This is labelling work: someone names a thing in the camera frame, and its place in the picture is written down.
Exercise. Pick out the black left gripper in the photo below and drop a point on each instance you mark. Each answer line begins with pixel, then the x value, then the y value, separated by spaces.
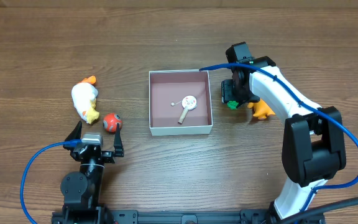
pixel 105 155

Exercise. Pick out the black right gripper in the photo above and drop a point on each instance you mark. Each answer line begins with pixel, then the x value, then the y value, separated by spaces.
pixel 226 91

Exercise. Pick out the green round toy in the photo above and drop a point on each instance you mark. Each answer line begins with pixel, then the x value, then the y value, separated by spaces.
pixel 232 105

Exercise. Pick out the red and grey ball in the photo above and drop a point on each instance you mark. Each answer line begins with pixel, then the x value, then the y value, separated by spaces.
pixel 112 122

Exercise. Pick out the orange dog figurine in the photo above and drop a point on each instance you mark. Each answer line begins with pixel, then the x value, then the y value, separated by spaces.
pixel 261 110

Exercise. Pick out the small wooden rattle drum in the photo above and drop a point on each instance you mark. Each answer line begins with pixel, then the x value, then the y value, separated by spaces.
pixel 188 103

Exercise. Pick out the white and yellow chick plush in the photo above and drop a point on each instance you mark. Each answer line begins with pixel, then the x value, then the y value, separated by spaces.
pixel 84 96

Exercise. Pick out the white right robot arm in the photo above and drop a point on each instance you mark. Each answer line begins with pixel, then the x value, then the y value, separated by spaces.
pixel 313 148

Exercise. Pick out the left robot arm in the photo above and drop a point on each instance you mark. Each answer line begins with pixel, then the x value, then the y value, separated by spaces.
pixel 81 189

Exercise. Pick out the white box with pink inside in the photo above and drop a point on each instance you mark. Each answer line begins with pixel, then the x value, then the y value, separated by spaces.
pixel 168 86

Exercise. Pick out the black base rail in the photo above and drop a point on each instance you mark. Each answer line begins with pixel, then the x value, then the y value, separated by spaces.
pixel 136 217

